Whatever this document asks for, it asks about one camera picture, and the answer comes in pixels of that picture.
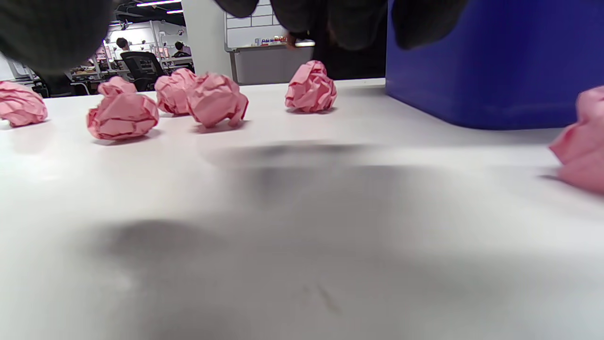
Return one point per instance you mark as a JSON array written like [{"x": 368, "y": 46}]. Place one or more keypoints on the person's right hand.
[{"x": 47, "y": 33}]

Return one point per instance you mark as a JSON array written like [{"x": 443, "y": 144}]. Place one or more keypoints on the pink paper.
[
  {"x": 583, "y": 146},
  {"x": 172, "y": 94},
  {"x": 122, "y": 118},
  {"x": 115, "y": 86},
  {"x": 21, "y": 104},
  {"x": 217, "y": 99},
  {"x": 311, "y": 89}
]

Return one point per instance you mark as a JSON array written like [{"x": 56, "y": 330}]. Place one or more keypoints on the blue recycling bin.
[{"x": 495, "y": 61}]

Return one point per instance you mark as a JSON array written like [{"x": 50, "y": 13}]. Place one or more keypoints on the black office chair base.
[{"x": 141, "y": 68}]

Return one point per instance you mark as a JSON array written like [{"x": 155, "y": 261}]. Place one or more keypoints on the whiteboard on metal stand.
[{"x": 245, "y": 28}]

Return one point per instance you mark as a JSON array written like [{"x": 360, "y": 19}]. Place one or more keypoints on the pack of round magnets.
[{"x": 273, "y": 41}]

